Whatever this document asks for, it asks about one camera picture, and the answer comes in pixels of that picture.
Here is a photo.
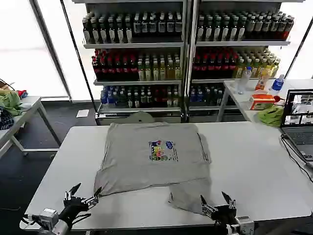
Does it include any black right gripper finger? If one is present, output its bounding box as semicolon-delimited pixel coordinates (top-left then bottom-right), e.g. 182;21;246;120
221;191;237;210
200;194;217;216

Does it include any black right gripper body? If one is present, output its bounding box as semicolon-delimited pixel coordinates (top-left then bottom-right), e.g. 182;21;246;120
211;205;238;226

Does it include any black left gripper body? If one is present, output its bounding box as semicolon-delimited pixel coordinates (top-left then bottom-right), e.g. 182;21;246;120
58;195;89;222

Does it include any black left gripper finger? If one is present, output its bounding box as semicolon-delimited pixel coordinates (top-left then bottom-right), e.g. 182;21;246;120
81;187;102;209
64;183;82;201

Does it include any grey printed t-shirt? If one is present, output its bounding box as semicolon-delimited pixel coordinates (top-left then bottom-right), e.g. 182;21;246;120
94;121;213;214

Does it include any grey open laptop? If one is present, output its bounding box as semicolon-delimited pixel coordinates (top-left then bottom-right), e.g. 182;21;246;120
280;88;313;169

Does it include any round grey stool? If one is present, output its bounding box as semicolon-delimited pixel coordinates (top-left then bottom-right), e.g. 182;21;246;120
127;110;155;124

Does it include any green crumpled cloth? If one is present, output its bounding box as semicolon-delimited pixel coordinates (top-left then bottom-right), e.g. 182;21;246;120
255;105;286;128
0;90;24;117

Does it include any grey side table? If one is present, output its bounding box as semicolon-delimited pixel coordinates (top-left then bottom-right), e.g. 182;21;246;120
0;95;62;157

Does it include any blue striped cloth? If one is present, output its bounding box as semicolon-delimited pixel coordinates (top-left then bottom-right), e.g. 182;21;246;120
0;109;15;130

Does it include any white side table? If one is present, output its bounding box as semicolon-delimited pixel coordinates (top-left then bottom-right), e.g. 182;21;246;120
216;78;313;128

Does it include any orange tissue box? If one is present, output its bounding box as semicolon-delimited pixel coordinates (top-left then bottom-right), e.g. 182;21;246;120
249;94;276;111

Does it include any orange juice bottle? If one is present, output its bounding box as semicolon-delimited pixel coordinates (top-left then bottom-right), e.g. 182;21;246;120
254;70;269;91

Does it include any clear bottle with blue cap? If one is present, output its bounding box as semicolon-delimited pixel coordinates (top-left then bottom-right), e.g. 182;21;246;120
239;66;252;95

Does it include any blue label water bottle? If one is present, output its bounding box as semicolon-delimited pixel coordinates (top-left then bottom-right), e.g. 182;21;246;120
268;74;286;95

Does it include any shelf rack with bottles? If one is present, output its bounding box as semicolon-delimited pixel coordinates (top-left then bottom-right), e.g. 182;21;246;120
82;0;188;124
187;0;295;122

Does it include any black laptop cable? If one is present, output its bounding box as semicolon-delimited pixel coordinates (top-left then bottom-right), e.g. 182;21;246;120
280;134;313;183

